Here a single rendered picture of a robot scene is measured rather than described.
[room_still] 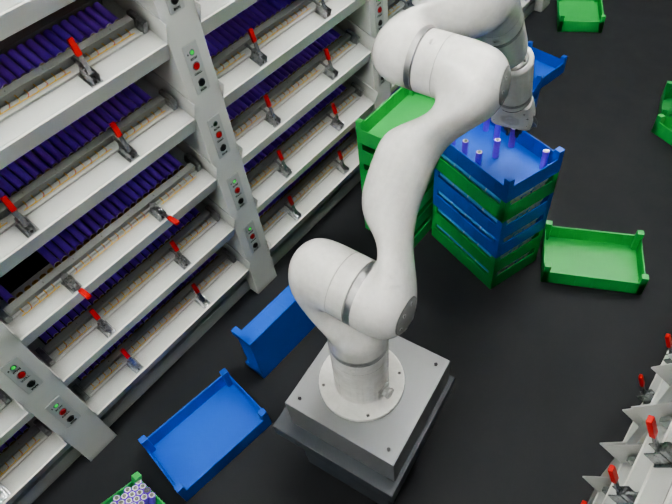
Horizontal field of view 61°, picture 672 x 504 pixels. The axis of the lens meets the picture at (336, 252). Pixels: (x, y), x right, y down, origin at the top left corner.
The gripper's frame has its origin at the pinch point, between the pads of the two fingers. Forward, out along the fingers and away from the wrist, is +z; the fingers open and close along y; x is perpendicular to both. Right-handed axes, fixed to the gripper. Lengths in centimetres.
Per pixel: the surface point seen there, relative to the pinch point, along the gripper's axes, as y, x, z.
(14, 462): -87, -127, -17
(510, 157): -0.5, -1.0, 16.3
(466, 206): -8.9, -16.3, 23.8
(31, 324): -78, -90, -40
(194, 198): -68, -48, -20
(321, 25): -57, 11, -15
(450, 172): -15.9, -9.3, 18.1
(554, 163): 11.9, -2.1, 10.9
